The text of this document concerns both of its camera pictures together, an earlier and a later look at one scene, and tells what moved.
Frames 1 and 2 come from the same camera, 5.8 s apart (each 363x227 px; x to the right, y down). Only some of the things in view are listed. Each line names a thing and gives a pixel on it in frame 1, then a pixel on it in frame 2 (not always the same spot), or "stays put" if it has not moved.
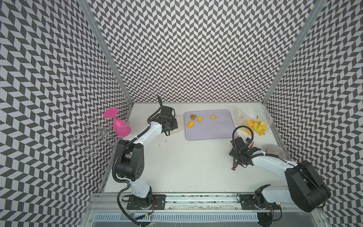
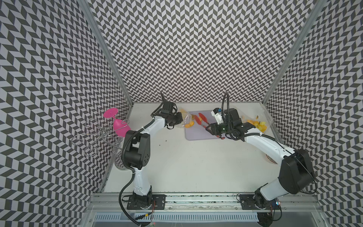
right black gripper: (232, 153) to (214, 128)
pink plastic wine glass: (121, 128) stays put
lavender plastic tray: (207, 124) stays put
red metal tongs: (235, 162) to (202, 120)
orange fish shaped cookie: (191, 124) stays put
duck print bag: (180, 124) to (188, 119)
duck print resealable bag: (258, 120) stays put
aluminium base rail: (194, 211) stays put
